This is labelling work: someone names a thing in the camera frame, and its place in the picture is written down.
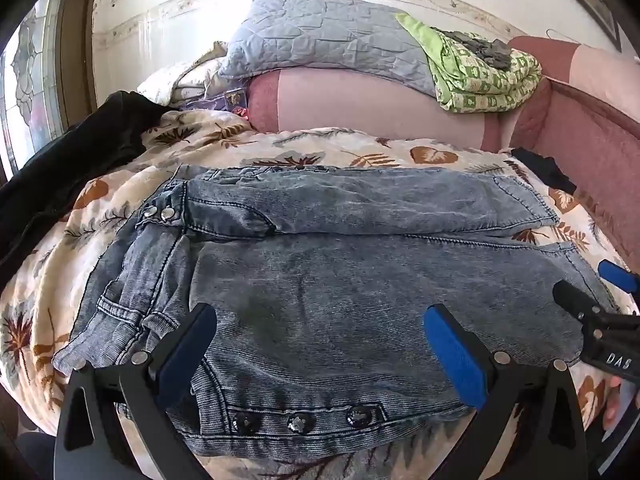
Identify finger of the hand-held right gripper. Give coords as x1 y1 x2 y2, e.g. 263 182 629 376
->
552 279 607 328
598 258 640 292

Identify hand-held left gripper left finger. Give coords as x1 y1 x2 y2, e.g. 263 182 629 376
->
54 302 218 480

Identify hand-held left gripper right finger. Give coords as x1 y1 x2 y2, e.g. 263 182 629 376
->
422 303 586 480

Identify grey-blue denim pants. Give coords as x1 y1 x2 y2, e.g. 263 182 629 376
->
52 164 621 458

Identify person's right hand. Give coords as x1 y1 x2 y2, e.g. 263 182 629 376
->
602 375 639 433

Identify small black cloth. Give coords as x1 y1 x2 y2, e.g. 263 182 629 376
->
510 147 578 195

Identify black garment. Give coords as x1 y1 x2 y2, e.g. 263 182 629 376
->
0 91 163 286

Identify green patterned blanket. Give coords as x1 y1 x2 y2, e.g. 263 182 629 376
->
395 12 543 113

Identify cream leaf-print blanket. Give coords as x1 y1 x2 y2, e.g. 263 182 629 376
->
0 109 640 480

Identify dark grey cloth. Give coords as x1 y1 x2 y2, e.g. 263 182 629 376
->
432 27 513 71

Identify cream pillow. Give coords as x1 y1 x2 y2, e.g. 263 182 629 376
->
136 40 231 108

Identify stained glass window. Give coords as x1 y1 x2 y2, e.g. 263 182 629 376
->
0 0 66 176

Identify grey quilted pillow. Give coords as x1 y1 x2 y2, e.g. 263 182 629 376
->
218 0 441 98

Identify dark picture frame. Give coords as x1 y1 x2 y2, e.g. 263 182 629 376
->
530 0 623 53

